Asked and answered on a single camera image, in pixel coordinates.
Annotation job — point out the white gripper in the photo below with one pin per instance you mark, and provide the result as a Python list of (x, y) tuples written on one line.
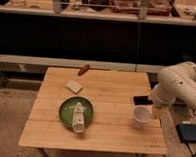
[(157, 112)]

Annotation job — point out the green ceramic bowl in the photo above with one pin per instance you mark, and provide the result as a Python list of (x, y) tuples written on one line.
[(67, 107)]

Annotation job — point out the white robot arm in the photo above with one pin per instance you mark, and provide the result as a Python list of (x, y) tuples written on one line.
[(177, 81)]

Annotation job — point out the white paper cup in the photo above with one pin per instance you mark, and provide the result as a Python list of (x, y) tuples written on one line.
[(141, 116)]

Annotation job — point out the black flat phone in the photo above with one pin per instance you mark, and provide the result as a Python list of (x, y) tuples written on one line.
[(142, 100)]

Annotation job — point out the black power box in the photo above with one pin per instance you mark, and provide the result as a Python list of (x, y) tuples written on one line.
[(186, 132)]

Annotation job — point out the wooden table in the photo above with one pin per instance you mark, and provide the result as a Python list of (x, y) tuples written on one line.
[(111, 129)]

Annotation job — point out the white cylindrical bottle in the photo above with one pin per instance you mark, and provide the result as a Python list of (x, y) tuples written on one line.
[(78, 118)]

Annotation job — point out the red brown sausage toy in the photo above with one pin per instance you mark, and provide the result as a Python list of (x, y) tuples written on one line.
[(83, 70)]

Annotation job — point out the beige sponge block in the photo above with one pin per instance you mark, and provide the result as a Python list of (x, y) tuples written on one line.
[(73, 86)]

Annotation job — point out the wooden shelf with clutter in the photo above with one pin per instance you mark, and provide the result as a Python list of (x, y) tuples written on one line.
[(171, 11)]

